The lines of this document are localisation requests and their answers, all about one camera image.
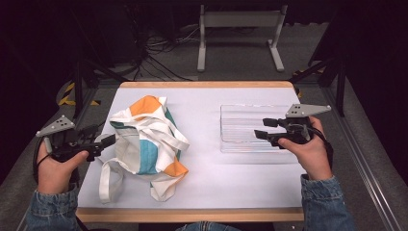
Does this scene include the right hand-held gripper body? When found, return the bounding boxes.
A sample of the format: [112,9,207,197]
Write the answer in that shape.
[272,103,333,149]

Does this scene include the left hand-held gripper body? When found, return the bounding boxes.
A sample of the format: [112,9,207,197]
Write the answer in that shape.
[36,115,104,163]

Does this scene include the clear plastic tray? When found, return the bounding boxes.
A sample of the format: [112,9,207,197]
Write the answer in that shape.
[219,103,301,154]

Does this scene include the white orange teal tote bag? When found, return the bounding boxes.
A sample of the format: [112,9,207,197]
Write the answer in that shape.
[97,94,191,204]

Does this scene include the person's right hand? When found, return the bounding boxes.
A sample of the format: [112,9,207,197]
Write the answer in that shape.
[277,115,335,182]

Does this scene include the person's left hand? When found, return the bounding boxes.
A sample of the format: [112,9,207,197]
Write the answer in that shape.
[36,149,89,195]

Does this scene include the yellow black floor tape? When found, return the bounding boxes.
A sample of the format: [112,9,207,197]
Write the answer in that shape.
[57,81,101,107]

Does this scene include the black tripod stand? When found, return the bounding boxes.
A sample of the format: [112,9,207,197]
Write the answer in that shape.
[70,56,129,120]
[288,52,348,118]

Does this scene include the white metal stand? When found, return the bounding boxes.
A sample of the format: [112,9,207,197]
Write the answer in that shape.
[196,4,289,73]

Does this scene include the person's denim legs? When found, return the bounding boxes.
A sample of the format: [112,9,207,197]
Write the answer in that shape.
[174,220,242,231]

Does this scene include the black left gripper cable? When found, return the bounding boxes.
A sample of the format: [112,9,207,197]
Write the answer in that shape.
[32,138,52,186]

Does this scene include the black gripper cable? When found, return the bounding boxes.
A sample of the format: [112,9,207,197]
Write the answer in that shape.
[307,125,335,171]
[32,138,52,186]

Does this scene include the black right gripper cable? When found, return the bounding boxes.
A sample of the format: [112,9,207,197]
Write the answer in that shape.
[307,125,335,171]

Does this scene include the aluminium floor rail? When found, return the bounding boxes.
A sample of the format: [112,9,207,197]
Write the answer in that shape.
[320,86,403,231]

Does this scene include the bundle of floor cables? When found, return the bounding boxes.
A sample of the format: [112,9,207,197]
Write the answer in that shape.
[128,23,201,82]

